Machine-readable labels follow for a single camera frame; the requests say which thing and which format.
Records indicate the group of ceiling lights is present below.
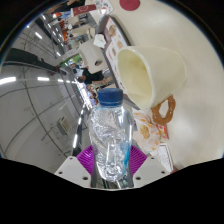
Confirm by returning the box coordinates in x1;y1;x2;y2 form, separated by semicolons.
0;19;88;149

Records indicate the group of beige chairs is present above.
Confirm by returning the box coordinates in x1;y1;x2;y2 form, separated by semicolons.
59;13;98;40

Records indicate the red sauce packet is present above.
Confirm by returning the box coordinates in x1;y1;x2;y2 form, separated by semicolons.
159;123;170;140

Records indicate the cream mug with pretzel handle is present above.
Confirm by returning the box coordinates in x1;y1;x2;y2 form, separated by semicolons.
115;45;188;127

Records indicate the ceiling air conditioner unit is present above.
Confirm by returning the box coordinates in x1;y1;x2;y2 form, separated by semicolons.
56;116;73;136

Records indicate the flat round red coaster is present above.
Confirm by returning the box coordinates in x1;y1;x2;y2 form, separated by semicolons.
118;0;141;12

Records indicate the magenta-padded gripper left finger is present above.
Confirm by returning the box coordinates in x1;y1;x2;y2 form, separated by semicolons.
54;144;98;188

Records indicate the orange and white food wrapper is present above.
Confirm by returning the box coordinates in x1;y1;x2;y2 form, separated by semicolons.
133;111;163;156

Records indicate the white printed card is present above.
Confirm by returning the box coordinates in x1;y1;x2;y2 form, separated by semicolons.
157;143;175;173

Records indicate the clear blue-capped water bottle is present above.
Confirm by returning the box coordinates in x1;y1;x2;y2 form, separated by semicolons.
87;87;136;183

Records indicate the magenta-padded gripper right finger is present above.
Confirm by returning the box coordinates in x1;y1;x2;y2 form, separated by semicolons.
125;144;169;188

